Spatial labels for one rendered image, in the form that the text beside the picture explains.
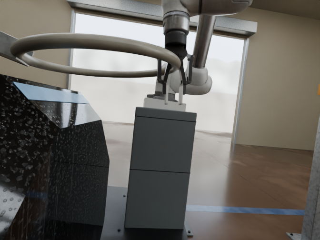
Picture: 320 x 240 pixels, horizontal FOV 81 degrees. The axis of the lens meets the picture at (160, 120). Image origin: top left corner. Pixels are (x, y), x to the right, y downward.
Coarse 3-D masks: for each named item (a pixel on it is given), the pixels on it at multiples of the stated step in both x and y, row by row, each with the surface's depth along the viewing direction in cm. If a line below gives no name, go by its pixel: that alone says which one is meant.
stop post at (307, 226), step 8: (312, 160) 125; (312, 168) 125; (312, 176) 124; (312, 184) 123; (312, 192) 123; (312, 200) 122; (312, 208) 122; (304, 216) 127; (312, 216) 121; (304, 224) 127; (312, 224) 120; (304, 232) 126; (312, 232) 120
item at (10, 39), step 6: (0, 36) 46; (6, 36) 46; (0, 42) 46; (6, 42) 46; (12, 42) 47; (0, 48) 46; (6, 48) 46; (0, 54) 52; (6, 54) 46; (30, 54) 57; (12, 60) 56; (18, 60) 51
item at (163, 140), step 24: (144, 120) 117; (168, 120) 119; (192, 120) 121; (144, 144) 118; (168, 144) 120; (192, 144) 122; (144, 168) 119; (168, 168) 121; (144, 192) 120; (168, 192) 122; (144, 216) 122; (168, 216) 123
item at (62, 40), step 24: (24, 48) 40; (48, 48) 39; (72, 48) 38; (96, 48) 38; (120, 48) 39; (144, 48) 41; (72, 72) 75; (96, 72) 80; (120, 72) 83; (144, 72) 79
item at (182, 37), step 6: (168, 36) 61; (174, 36) 60; (180, 36) 60; (186, 36) 62; (168, 42) 61; (174, 42) 60; (180, 42) 60; (186, 42) 63; (168, 48) 62; (174, 48) 63; (180, 48) 63; (186, 54) 63
